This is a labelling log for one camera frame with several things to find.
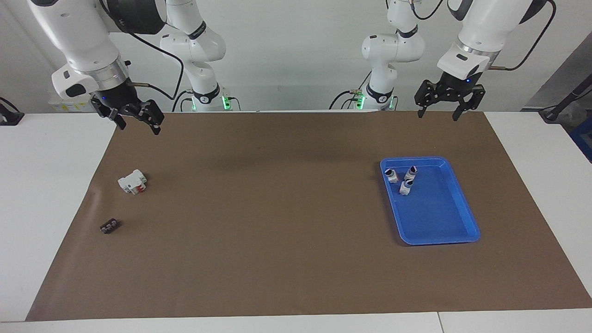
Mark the rotary selector switch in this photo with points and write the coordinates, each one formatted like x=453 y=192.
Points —
x=391 y=175
x=406 y=187
x=411 y=173

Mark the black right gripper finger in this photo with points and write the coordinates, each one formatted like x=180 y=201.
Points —
x=116 y=118
x=155 y=115

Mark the white box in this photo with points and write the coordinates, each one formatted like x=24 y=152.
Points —
x=69 y=104

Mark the white circuit breaker red lever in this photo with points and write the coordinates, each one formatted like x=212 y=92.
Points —
x=132 y=181

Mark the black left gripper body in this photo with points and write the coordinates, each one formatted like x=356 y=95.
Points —
x=455 y=88

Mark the small black terminal block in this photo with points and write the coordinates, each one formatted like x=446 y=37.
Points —
x=110 y=226

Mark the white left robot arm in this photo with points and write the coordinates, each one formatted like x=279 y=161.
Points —
x=476 y=32

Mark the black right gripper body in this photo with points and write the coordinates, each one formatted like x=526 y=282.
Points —
x=119 y=96

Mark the brown paper mat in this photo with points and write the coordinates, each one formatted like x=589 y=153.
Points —
x=277 y=231

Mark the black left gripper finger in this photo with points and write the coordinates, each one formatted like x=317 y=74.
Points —
x=426 y=92
x=474 y=97

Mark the blue crate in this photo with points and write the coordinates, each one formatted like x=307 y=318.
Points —
x=583 y=138

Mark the blue plastic tray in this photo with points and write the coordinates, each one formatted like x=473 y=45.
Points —
x=439 y=217

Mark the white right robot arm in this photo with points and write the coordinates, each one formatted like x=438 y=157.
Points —
x=69 y=27

